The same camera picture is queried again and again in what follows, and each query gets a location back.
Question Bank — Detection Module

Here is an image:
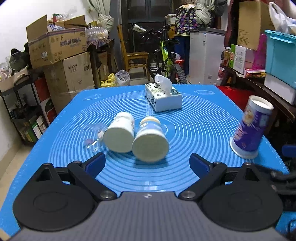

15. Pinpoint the blue and yellow paper cup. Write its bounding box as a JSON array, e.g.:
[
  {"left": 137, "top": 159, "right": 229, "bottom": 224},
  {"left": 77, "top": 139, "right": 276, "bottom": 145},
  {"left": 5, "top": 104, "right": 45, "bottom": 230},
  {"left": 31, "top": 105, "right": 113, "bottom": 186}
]
[{"left": 132, "top": 116, "right": 170, "bottom": 163}]

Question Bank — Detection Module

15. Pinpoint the clear plastic cup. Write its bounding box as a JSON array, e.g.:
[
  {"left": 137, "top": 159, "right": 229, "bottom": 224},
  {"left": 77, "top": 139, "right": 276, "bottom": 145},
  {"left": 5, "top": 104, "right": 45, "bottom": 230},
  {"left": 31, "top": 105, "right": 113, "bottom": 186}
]
[{"left": 80, "top": 123, "right": 107, "bottom": 153}]

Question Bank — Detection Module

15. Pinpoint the white paper cup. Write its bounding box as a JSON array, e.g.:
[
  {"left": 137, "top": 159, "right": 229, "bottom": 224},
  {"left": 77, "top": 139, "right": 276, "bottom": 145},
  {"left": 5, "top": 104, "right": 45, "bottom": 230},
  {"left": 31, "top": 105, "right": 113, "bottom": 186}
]
[{"left": 103, "top": 112, "right": 134, "bottom": 153}]

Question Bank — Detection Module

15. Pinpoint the purple paper cup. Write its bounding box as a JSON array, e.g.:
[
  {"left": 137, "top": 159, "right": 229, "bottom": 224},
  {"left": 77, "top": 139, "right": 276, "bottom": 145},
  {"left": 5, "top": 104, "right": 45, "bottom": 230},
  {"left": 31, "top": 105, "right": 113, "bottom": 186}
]
[{"left": 229, "top": 95, "right": 273, "bottom": 159}]

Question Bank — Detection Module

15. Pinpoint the black metal shelf rack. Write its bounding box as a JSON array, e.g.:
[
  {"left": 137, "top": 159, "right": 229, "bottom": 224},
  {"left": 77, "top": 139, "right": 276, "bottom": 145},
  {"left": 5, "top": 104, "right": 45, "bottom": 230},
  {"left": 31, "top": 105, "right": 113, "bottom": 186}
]
[{"left": 1, "top": 72, "right": 57, "bottom": 146}]

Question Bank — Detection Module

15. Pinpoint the blue silicone baking mat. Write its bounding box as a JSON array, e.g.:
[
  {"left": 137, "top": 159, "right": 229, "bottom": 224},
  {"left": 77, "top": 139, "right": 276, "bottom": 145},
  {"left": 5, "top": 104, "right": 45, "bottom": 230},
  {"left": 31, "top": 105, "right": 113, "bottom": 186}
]
[{"left": 1, "top": 85, "right": 295, "bottom": 240}]

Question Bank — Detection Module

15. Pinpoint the lower stacked cardboard box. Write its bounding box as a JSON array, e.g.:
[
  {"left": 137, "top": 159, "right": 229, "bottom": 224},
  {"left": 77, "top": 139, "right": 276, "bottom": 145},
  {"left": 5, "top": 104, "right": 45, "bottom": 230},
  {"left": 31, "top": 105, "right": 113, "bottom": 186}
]
[{"left": 43, "top": 52, "right": 95, "bottom": 113}]

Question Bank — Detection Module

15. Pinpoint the yellow oil jug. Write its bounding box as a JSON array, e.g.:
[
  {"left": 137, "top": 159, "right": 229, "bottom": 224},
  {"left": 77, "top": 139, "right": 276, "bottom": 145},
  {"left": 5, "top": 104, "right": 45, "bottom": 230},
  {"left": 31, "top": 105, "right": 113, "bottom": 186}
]
[{"left": 101, "top": 73, "right": 117, "bottom": 88}]

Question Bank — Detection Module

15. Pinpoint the white tissue box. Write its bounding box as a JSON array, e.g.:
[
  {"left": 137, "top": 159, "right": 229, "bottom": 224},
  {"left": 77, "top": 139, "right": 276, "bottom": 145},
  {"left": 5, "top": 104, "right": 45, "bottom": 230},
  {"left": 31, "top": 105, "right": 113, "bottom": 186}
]
[{"left": 145, "top": 74, "right": 182, "bottom": 112}]

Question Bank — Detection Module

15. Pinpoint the green and white carton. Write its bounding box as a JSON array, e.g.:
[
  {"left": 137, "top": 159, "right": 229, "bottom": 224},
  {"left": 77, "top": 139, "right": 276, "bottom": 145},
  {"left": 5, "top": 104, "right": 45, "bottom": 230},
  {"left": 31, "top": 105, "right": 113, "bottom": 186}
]
[{"left": 228, "top": 44, "right": 254, "bottom": 74}]

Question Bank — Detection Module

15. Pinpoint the teal plastic storage bin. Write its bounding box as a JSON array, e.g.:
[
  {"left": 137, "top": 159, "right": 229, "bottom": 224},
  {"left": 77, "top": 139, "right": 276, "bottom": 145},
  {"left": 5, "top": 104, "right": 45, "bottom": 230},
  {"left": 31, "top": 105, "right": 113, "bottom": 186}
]
[{"left": 264, "top": 30, "right": 296, "bottom": 88}]

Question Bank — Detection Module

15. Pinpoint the green and black bicycle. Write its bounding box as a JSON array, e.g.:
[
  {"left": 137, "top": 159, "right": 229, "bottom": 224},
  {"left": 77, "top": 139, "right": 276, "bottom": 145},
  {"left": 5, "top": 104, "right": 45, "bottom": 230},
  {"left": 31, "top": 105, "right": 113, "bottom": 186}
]
[{"left": 132, "top": 24, "right": 188, "bottom": 84}]

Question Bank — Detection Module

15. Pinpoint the open top cardboard box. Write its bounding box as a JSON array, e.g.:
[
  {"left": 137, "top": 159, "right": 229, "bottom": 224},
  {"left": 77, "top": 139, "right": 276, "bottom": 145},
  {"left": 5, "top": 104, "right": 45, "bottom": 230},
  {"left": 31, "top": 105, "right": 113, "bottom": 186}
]
[{"left": 26, "top": 15, "right": 87, "bottom": 69}]

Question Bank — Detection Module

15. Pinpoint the wooden chair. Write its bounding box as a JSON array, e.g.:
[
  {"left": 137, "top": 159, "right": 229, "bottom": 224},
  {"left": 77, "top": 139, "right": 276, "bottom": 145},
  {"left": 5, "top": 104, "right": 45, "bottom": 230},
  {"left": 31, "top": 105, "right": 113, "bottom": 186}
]
[{"left": 116, "top": 25, "right": 151, "bottom": 81}]

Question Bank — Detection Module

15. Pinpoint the dark wooden side table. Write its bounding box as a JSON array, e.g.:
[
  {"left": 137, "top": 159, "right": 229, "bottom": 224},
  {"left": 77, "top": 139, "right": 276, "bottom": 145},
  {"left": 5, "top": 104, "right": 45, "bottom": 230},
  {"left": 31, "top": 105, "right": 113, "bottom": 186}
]
[{"left": 87, "top": 39, "right": 114, "bottom": 88}]

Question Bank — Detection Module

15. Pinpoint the tall brown cardboard box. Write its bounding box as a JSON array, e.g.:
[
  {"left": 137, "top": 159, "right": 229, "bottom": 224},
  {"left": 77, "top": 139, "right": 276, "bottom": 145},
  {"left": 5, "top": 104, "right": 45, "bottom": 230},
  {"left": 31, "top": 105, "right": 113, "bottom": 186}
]
[{"left": 237, "top": 1, "right": 275, "bottom": 50}]

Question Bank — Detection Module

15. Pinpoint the colourful patterned bag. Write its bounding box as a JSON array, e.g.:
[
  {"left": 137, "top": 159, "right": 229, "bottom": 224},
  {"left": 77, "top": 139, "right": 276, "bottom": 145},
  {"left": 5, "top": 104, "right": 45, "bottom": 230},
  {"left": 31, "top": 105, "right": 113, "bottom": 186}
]
[{"left": 175, "top": 4, "right": 200, "bottom": 35}]

